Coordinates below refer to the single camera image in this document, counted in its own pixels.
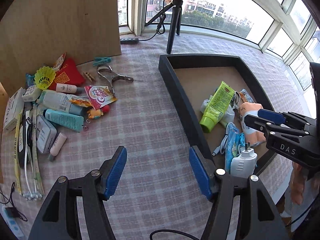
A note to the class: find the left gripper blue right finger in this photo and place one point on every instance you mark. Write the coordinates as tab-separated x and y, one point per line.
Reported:
200	172

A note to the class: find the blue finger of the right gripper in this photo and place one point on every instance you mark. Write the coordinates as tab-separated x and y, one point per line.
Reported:
271	116

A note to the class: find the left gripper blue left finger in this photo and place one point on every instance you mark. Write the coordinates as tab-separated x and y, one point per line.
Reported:
111	176

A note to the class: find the orange white tissue pack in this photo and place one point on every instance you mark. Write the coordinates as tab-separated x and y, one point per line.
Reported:
250	122

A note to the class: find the blue clothespin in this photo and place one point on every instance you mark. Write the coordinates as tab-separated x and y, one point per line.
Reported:
241	142

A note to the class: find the white plug-in device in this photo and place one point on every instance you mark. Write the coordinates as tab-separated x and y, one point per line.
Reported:
244	165

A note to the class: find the metal keys carabiner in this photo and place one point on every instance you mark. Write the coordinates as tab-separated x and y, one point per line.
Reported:
235	104

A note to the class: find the white plastic bag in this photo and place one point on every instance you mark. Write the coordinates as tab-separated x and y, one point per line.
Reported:
227	117

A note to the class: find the blue cartoon packet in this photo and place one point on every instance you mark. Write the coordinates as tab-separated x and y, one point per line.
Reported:
231	146

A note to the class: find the lime green tube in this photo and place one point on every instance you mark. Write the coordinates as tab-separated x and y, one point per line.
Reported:
216	107

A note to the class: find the yellow chopsticks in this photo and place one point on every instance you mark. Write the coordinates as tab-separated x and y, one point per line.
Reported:
16	161

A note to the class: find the coffee mate sachet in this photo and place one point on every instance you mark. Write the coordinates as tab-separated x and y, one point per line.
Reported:
245	97
99	96

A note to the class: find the person's right hand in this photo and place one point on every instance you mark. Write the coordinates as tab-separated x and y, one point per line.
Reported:
297	184

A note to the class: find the teal lotion tube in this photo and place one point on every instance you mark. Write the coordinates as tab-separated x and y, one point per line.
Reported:
67	120

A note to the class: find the pink bottle grey cap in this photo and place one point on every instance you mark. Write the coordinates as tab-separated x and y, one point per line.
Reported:
56	147

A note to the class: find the orange snack packet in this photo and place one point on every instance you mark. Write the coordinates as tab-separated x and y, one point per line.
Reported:
82	101

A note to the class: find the silver tin box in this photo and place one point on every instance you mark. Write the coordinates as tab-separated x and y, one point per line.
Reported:
45	134

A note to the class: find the white tube blue cap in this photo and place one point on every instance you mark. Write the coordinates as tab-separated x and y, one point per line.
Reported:
59	102

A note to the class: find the metal clamp clip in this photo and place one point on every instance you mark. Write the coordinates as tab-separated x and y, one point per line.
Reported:
107	73

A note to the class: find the wooden clothespin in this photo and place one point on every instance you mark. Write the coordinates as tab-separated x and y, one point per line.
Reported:
90	77

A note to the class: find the black storage tray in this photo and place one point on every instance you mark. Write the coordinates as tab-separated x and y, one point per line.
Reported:
211	93

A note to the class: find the small pink bottle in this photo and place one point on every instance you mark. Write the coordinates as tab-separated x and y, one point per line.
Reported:
69	89

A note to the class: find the black wet wipes pack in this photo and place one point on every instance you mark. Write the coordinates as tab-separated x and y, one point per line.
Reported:
24	139

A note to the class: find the red packet pouch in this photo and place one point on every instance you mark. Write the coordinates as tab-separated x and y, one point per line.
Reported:
68	74

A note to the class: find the teal clothespin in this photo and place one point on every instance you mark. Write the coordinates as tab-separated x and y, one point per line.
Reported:
99	61

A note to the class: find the white blue pill box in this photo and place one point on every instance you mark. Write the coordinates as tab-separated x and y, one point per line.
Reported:
31	94

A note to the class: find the yellow shuttlecock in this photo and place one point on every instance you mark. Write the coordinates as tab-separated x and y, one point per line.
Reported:
44	77

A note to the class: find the white power strip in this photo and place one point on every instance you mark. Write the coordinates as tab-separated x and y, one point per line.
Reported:
12	224

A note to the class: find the white floral cardboard box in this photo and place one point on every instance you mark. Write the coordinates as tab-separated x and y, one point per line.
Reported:
14	107

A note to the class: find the blue tissue packet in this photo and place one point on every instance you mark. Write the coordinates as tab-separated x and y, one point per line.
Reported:
29	80

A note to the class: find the black usb hub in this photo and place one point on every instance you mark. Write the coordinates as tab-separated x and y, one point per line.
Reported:
129	40

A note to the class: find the black tripod stand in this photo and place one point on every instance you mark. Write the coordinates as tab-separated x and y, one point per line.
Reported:
175	22

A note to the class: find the large wooden board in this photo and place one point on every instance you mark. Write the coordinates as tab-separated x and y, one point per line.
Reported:
37	32

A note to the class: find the orange crab keychain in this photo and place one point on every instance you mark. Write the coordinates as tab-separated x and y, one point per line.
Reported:
93	114

